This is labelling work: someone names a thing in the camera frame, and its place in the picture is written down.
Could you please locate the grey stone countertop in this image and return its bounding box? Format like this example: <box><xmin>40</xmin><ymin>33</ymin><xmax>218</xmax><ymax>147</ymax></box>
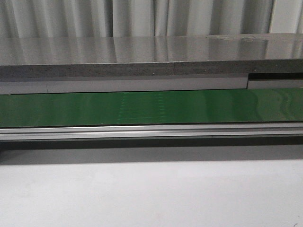
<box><xmin>0</xmin><ymin>34</ymin><xmax>303</xmax><ymax>80</ymax></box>

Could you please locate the white pleated curtain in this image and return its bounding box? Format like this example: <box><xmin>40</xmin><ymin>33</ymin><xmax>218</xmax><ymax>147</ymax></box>
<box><xmin>0</xmin><ymin>0</ymin><xmax>303</xmax><ymax>38</ymax></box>

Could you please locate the green conveyor belt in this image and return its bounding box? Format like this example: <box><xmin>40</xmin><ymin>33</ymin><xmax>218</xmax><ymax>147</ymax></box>
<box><xmin>0</xmin><ymin>88</ymin><xmax>303</xmax><ymax>128</ymax></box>

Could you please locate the aluminium conveyor frame rail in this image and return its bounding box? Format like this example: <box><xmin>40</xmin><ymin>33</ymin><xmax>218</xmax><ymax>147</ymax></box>
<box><xmin>0</xmin><ymin>122</ymin><xmax>303</xmax><ymax>141</ymax></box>

